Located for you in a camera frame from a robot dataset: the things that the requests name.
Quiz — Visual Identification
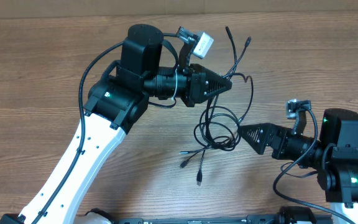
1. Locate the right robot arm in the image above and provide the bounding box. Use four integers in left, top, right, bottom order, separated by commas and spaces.
238, 106, 358, 223

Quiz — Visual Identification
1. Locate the black usb cable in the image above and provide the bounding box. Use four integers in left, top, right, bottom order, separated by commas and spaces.
178, 26, 254, 187

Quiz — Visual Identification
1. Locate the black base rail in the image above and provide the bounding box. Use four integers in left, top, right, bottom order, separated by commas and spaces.
115, 214, 278, 224

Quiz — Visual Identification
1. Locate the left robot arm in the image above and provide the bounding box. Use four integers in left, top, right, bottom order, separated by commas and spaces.
1, 24, 232, 223

